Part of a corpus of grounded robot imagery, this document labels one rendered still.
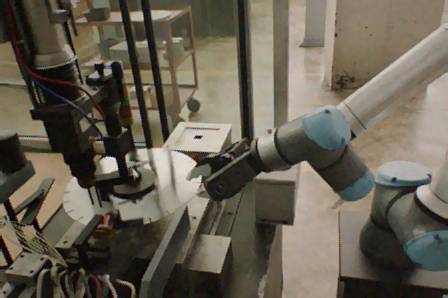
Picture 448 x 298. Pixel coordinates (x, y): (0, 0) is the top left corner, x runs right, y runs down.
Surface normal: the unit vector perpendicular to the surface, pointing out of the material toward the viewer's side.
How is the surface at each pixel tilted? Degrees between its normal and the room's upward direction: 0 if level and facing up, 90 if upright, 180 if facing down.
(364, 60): 90
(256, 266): 0
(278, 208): 90
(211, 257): 0
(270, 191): 90
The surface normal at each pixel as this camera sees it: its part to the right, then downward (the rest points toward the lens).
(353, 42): -0.06, 0.51
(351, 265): -0.07, -0.87
